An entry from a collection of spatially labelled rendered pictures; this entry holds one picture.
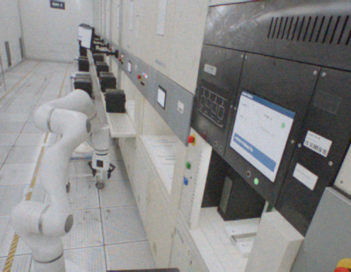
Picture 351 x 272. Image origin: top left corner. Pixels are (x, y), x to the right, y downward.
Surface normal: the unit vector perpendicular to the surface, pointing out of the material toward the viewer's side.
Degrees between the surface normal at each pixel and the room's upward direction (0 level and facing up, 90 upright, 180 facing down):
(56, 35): 90
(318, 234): 90
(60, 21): 90
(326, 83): 90
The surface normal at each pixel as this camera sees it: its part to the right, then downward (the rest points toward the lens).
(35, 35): 0.30, 0.46
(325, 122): -0.95, 0.04
